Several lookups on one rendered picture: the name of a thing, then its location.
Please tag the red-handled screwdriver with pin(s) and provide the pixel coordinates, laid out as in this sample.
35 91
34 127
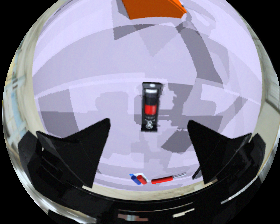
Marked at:
165 179

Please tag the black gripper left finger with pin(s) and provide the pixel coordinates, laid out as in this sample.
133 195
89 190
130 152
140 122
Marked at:
81 151

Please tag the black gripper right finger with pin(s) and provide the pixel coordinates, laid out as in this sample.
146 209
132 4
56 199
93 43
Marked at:
213 150

